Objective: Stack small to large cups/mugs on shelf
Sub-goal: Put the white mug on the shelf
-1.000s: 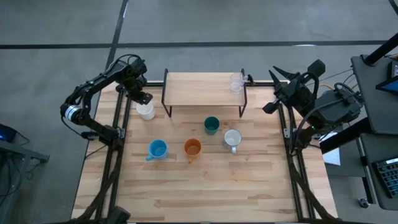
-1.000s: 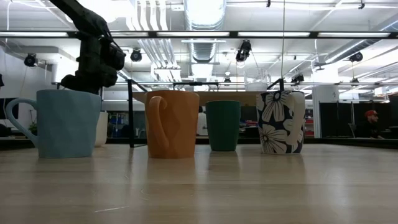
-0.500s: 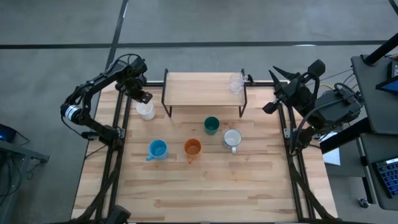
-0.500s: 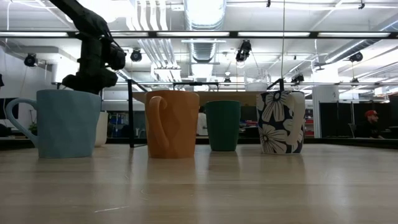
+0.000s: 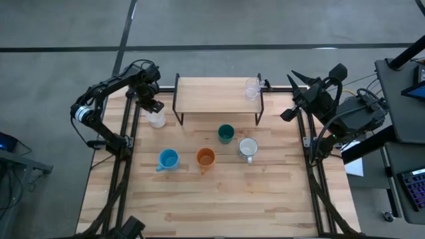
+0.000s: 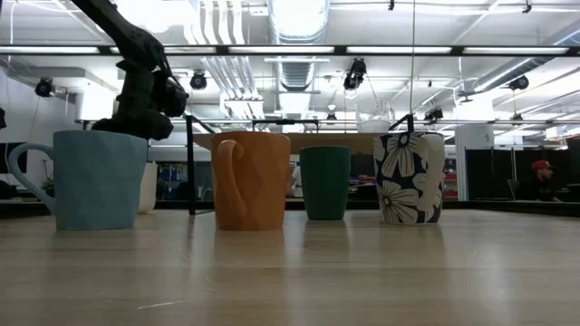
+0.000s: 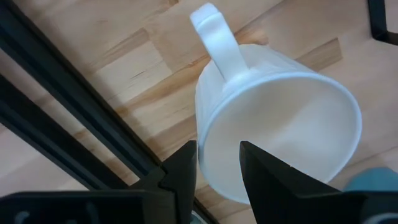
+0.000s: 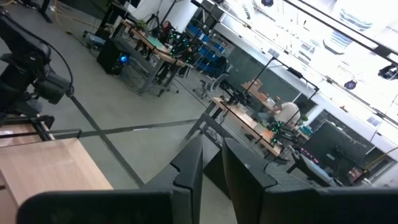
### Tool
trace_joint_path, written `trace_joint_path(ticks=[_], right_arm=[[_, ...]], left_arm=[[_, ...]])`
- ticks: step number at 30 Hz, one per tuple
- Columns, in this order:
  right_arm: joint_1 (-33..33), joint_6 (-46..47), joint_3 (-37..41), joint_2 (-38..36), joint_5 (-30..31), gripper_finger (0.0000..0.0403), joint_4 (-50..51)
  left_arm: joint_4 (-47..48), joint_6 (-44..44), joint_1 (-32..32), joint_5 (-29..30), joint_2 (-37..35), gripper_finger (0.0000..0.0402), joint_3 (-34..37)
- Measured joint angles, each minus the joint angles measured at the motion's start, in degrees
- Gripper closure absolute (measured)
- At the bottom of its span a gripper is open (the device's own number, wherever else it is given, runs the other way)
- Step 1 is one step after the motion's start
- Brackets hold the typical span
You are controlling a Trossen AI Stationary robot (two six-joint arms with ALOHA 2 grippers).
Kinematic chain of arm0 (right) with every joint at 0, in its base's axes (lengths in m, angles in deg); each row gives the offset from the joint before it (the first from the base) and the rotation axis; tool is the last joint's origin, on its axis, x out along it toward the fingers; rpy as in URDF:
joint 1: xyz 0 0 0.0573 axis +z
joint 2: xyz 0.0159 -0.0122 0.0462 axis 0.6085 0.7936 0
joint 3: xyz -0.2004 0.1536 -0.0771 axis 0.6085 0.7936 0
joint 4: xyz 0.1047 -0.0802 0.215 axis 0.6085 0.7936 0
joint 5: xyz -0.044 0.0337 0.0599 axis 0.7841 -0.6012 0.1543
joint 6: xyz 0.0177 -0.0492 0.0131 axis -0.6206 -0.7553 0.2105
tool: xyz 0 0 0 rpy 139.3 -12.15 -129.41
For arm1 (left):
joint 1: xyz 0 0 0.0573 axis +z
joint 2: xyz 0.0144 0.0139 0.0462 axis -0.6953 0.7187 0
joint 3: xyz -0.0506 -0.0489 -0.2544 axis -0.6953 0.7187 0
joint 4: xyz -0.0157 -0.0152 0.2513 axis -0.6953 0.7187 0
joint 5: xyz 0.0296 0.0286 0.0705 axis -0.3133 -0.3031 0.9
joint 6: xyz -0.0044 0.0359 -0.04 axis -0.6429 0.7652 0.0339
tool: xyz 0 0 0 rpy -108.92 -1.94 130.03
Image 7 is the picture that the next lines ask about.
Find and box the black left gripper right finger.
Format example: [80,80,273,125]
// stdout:
[239,141,368,224]

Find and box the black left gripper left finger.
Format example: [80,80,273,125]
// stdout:
[159,139,198,224]

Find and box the white ceramic mug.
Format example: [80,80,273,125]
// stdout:
[189,2,363,205]

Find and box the light blue faceted mug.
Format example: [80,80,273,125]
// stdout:
[343,167,398,194]

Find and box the wooden shelf with black legs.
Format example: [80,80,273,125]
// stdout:
[368,0,398,46]

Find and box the black aluminium table frame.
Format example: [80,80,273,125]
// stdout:
[0,0,218,224]

